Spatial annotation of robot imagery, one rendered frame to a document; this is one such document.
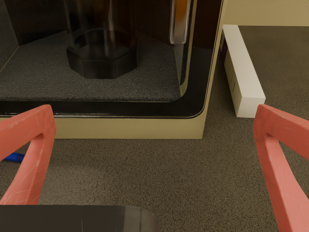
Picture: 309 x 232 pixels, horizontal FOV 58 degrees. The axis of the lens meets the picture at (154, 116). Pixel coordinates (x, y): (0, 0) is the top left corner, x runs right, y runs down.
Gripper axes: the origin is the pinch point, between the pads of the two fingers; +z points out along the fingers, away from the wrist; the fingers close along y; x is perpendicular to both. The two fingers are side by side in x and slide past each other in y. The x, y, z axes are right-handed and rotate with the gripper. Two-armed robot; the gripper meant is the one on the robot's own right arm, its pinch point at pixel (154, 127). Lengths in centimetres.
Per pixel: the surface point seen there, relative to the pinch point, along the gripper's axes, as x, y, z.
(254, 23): 16, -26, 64
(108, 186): 19.2, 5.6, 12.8
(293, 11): 12, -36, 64
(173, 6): -1.9, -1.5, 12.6
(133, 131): 17.0, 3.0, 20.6
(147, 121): 15.1, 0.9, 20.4
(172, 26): -0.3, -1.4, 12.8
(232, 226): 19.9, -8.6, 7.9
